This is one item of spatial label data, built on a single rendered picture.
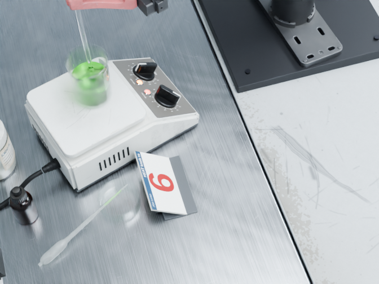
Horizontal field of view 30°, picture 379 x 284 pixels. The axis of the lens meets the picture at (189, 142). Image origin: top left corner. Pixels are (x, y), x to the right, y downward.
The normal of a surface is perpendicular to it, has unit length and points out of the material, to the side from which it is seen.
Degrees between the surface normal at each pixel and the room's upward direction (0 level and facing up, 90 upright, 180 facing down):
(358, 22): 2
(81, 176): 90
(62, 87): 0
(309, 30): 2
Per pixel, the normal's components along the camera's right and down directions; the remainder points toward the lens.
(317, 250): 0.00, -0.55
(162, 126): 0.56, 0.69
